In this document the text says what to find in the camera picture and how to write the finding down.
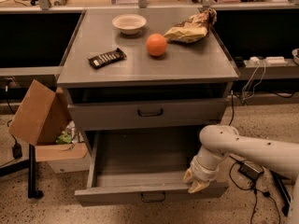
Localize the white bowl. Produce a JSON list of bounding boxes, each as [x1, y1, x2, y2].
[[112, 14, 147, 35]]

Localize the grey drawer cabinet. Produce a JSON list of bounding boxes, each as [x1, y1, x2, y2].
[[56, 7, 240, 183]]

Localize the white power strip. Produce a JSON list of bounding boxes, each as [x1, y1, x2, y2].
[[248, 56, 288, 66]]

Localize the black table leg left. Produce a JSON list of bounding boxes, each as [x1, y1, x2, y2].
[[28, 145, 43, 199]]

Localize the black snack bar wrapper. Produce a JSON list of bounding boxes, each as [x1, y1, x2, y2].
[[88, 48, 127, 69]]

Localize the yellow brown chip bag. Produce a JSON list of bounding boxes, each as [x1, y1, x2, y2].
[[164, 8, 217, 44]]

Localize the orange fruit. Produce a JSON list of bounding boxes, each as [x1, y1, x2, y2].
[[146, 34, 167, 56]]

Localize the brown cardboard box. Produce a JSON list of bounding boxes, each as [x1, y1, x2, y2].
[[8, 79, 87, 161]]

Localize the green snack packet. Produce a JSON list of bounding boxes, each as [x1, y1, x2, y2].
[[56, 132, 72, 145]]

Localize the grey top drawer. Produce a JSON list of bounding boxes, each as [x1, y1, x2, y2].
[[68, 98, 225, 131]]

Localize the black table leg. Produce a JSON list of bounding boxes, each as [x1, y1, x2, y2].
[[28, 145, 43, 199], [271, 171, 292, 217]]

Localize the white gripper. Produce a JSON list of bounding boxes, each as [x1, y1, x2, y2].
[[183, 156, 219, 193]]

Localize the black table leg right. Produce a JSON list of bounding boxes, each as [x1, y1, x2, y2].
[[271, 171, 292, 217]]

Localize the black plug adapter left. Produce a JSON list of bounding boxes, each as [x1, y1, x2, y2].
[[12, 143, 22, 159]]

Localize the grey drawer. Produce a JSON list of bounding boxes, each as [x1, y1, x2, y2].
[[68, 98, 225, 131], [75, 126, 228, 206]]

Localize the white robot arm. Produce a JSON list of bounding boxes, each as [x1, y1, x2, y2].
[[183, 125, 299, 224]]

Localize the black power adapter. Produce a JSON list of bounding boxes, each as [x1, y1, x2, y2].
[[238, 162, 264, 181]]

